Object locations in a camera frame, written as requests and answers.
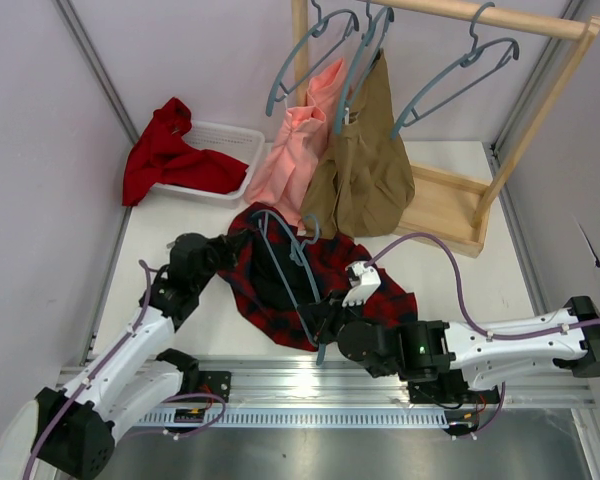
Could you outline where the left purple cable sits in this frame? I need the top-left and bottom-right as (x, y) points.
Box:
(22, 259), (161, 480)

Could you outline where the white plastic basket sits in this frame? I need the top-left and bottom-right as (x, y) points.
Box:
(151, 121), (265, 209)

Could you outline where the tan skirt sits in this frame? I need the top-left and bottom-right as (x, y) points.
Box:
(301, 51), (415, 239)

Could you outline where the white slotted cable duct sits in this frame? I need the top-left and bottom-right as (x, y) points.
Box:
(136, 405), (476, 429)

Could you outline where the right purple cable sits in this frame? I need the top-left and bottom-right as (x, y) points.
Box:
(364, 232), (600, 346)

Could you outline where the wooden clothes rack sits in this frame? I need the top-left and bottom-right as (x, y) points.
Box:
(290, 0), (600, 259)

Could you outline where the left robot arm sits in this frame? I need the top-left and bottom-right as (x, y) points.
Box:
(22, 230), (250, 479)

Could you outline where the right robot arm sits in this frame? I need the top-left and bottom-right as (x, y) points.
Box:
(299, 296), (600, 403)

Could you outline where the purple cable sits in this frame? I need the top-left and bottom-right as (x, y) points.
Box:
(22, 259), (161, 480)
(364, 232), (600, 346)

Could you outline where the red garment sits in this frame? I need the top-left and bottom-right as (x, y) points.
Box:
(122, 97), (247, 207)

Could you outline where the pink skirt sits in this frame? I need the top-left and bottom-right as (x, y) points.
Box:
(244, 58), (348, 227)

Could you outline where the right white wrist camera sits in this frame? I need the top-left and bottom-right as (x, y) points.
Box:
(342, 261), (381, 307)

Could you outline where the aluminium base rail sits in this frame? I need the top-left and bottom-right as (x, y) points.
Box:
(59, 354), (591, 409)

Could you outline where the red navy plaid skirt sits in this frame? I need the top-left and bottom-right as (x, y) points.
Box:
(218, 202), (419, 354)

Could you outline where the blue hanger holding tan skirt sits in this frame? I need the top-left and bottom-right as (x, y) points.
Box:
(333, 1), (395, 134)

